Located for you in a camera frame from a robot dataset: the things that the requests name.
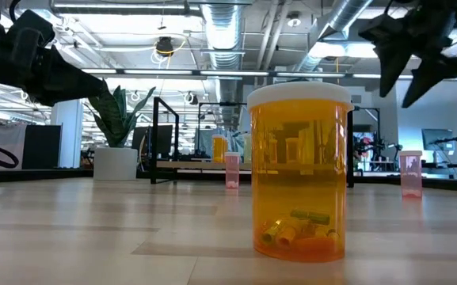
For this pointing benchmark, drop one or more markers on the small pink pill bottle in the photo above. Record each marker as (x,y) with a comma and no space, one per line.
(232,170)
(410,174)

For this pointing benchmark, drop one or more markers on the grey computer monitor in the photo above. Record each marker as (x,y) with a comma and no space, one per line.
(436,138)

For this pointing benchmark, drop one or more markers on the background black metal frame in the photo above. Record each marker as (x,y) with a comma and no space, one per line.
(222,104)

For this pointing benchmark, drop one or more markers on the black partition panel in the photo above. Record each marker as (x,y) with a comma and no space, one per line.
(42,146)

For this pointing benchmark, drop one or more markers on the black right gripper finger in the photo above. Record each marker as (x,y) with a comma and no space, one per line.
(392,63)
(438,69)

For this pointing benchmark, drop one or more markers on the background black robot arm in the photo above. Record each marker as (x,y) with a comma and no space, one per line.
(386,148)

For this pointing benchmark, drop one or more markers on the silver ribbed air duct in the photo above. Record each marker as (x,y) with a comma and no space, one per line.
(224,31)
(339,20)

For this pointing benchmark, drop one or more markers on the large orange bottle with capsules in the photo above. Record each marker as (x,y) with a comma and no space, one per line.
(299,178)

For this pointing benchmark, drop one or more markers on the black overhead camera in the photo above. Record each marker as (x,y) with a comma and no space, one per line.
(164,45)

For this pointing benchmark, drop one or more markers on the green plant in white pot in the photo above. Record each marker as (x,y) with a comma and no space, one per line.
(115,164)

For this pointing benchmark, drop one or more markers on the white cloth banner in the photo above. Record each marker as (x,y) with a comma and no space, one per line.
(2,138)

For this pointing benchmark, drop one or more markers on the wooden shelf with black frame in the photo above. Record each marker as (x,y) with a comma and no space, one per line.
(172,164)

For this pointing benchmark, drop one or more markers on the small orange pill bottle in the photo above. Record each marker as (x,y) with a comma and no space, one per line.
(218,150)

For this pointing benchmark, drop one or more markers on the colourful wall poster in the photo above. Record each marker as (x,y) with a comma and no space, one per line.
(368,140)

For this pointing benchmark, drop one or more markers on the black computer monitor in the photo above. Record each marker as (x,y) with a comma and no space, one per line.
(164,138)

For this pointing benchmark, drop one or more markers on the ceiling strip light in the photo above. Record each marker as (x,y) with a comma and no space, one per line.
(364,76)
(311,74)
(157,72)
(234,73)

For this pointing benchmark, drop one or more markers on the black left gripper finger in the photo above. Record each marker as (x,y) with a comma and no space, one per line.
(69,95)
(69,75)

